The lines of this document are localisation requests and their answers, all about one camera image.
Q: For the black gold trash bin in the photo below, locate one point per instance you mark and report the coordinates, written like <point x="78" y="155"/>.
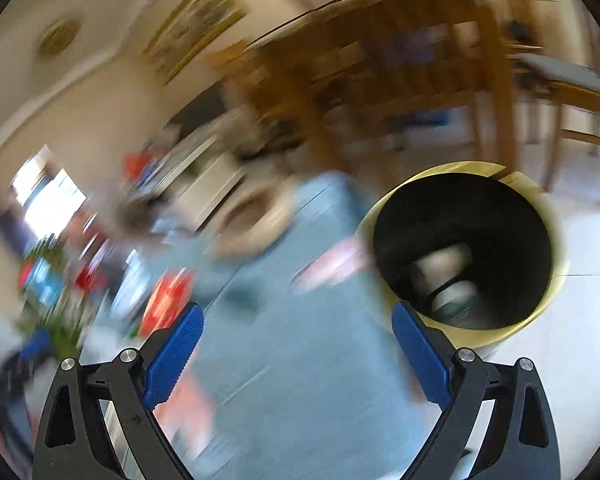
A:
<point x="473" y="247"/>

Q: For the beige stone ashtray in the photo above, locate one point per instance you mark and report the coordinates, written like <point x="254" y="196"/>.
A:
<point x="257" y="219"/>

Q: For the red cigarette pack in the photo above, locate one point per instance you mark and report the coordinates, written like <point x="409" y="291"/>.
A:
<point x="167" y="300"/>

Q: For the green potted plant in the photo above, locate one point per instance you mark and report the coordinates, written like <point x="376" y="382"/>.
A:
<point x="53" y="299"/>

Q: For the white green paper cup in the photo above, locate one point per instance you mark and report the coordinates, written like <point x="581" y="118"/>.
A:
<point x="443" y="282"/>

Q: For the wooden dining table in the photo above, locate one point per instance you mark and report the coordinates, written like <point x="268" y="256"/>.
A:
<point x="344" y="73"/>

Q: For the gold ceiling lamp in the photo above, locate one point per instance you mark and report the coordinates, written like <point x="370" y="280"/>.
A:
<point x="58" y="37"/>

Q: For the teal floral tablecloth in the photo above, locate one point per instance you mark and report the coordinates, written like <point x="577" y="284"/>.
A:
<point x="292" y="378"/>

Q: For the chair with grey cushion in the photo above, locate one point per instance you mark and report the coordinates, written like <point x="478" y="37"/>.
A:
<point x="567" y="84"/>

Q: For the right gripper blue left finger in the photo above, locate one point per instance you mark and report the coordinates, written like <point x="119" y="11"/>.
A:
<point x="73" y="440"/>

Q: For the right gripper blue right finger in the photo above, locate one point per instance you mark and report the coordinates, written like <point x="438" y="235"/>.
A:
<point x="520" y="442"/>

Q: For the orange plastic bag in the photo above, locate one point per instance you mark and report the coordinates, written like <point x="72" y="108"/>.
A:
<point x="133" y="165"/>

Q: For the horse painting gold frame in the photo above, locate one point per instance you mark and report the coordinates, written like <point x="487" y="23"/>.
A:
<point x="190" y="27"/>

